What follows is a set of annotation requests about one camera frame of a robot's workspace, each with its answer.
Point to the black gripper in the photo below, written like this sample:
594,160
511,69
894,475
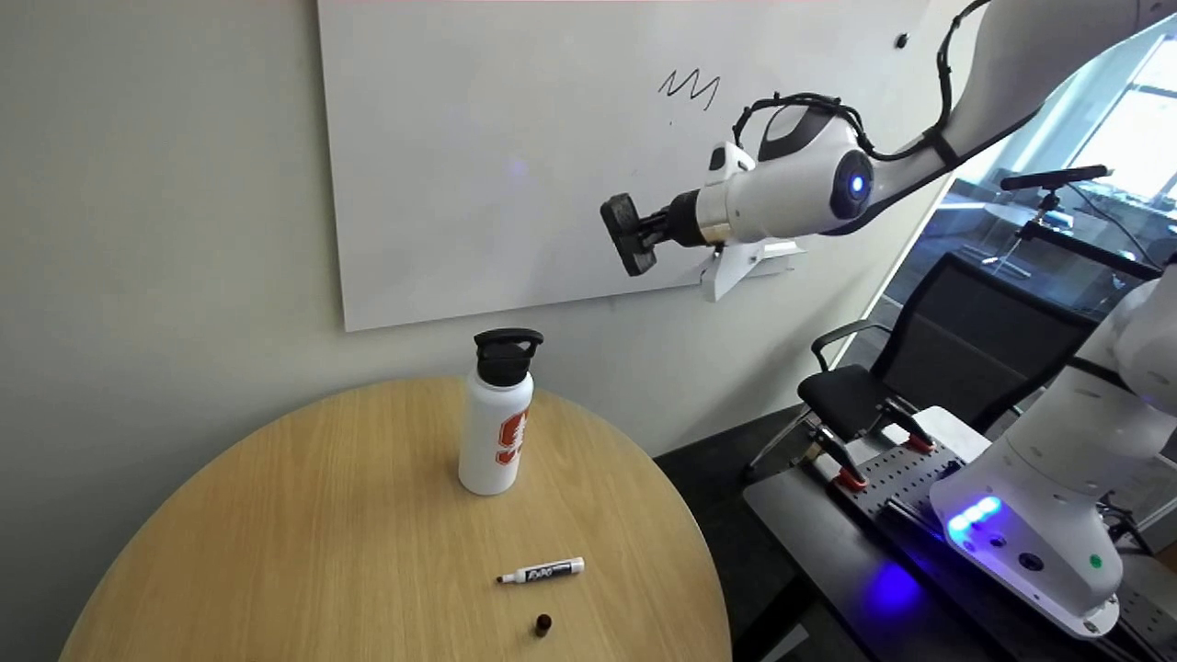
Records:
674,222

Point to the white dry erase marker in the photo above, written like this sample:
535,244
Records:
541,572

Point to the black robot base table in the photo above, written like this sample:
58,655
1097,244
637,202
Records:
899,595

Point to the small black marker cap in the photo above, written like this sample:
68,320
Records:
541,625

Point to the black bottle lid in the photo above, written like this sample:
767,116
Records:
507,356

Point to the round wooden table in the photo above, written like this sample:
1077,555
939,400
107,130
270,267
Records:
339,534

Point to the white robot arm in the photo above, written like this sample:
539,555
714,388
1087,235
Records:
1029,508

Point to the white water bottle red logo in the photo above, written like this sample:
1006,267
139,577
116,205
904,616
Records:
491,452

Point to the black whiteboard eraser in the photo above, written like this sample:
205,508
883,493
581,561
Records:
628,235

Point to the wall whiteboard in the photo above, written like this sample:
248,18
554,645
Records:
474,143

